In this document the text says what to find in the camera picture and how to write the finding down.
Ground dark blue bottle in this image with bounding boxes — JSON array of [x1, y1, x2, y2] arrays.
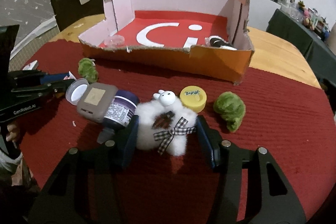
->
[[97, 94, 140, 144]]

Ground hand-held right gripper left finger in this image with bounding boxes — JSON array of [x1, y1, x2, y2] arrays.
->
[[26, 115, 139, 224]]

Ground red tablecloth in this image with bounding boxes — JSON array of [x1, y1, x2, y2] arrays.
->
[[16, 39, 335, 224]]

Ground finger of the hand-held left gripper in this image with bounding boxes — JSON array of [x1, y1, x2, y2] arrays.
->
[[8, 70, 75, 84], [10, 79, 76, 98]]

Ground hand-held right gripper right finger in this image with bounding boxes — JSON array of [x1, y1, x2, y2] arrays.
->
[[196, 115, 307, 224]]

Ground yellow small block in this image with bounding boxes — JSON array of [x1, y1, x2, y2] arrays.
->
[[180, 85, 207, 113]]

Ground small green plush toy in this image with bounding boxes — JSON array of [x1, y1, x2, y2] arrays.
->
[[78, 57, 99, 83]]

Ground white sheep plush toy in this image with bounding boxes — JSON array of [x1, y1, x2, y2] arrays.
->
[[135, 89, 198, 157]]

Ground person's left forearm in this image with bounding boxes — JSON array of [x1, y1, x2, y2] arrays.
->
[[0, 135, 34, 195]]

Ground black and white tube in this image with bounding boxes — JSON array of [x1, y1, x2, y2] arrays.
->
[[205, 35, 237, 51]]

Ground dark green covered side table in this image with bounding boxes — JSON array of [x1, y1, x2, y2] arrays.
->
[[266, 9, 336, 88]]

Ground cluster of small bottles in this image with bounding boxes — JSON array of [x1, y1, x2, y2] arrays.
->
[[289, 0, 330, 35]]

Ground person's left hand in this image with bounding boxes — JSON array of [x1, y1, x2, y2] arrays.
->
[[5, 123, 20, 148]]

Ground white and red card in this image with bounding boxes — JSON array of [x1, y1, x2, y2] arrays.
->
[[22, 61, 40, 71]]

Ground clear plastic container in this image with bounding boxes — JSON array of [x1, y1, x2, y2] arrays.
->
[[104, 35, 126, 48]]

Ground large green plush toy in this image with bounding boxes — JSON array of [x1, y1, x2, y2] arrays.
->
[[213, 91, 246, 132]]

